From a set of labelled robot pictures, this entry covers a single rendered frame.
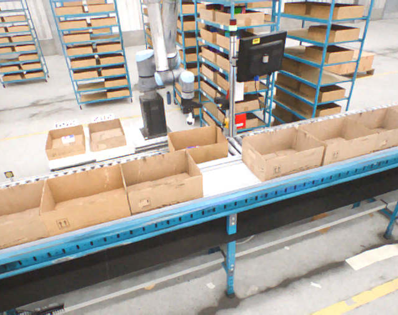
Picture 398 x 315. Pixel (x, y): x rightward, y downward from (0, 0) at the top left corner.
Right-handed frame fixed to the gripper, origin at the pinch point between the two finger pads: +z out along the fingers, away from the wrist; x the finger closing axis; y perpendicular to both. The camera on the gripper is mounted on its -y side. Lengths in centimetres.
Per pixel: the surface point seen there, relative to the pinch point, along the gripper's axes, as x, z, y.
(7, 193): 50, -7, 117
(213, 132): 2.2, 13.0, -18.0
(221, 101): -10.3, -6.1, -28.9
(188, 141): 1.3, 17.7, 3.4
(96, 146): -24, 22, 73
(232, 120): -5.4, 10.0, -37.1
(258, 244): 79, 63, -24
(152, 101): -34.7, -3.4, 22.1
